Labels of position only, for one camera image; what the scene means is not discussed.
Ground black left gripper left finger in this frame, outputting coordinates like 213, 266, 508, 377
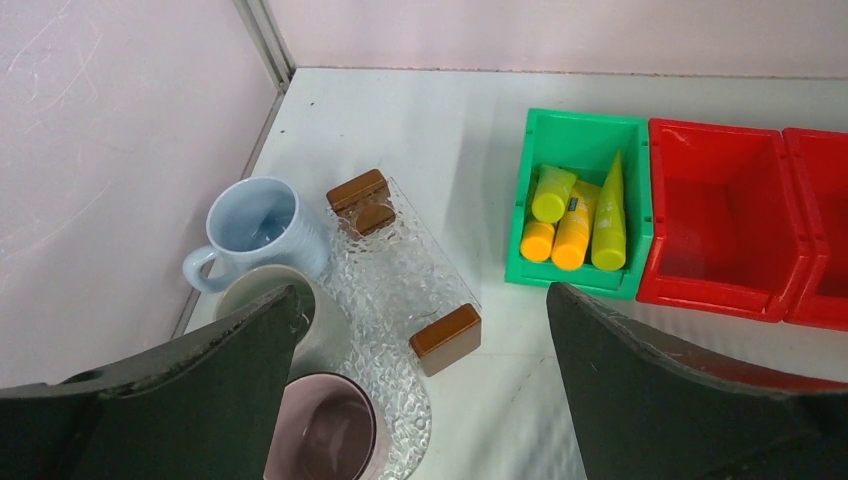
1, 285, 302, 479

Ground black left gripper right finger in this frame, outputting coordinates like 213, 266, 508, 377
546, 283, 847, 479

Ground pink ceramic mug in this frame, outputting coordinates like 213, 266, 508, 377
263, 372, 391, 479

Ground grey ceramic mug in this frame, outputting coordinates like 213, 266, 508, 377
214, 265, 352, 380

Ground light blue ceramic mug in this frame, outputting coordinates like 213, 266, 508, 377
182, 177, 331, 294

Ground red plastic bin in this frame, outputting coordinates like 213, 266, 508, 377
637, 119, 847, 330

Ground glass jar with brown lid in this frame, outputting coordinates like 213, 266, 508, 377
409, 303, 482, 377

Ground green bin with toothpaste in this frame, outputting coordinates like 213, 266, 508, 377
505, 108, 654, 300

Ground lime green toothpaste tube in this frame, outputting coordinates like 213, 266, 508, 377
531, 165, 578, 223

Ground yellow toothpaste tube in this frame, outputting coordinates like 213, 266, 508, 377
519, 220, 556, 263
550, 180, 601, 271

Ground clear textured glass tray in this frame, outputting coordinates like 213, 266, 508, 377
320, 178, 481, 479

